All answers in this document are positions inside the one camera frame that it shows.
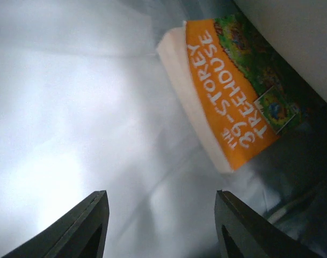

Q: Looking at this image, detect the navy blue backpack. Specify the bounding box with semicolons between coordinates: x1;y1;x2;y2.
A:
0;1;327;257

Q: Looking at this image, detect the orange treehouse book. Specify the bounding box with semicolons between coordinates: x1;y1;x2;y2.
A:
157;12;314;173

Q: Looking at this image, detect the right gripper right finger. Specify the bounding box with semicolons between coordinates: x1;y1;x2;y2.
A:
214;190;319;257

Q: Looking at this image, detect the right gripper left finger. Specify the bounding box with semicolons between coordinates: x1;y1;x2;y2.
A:
4;190;110;257

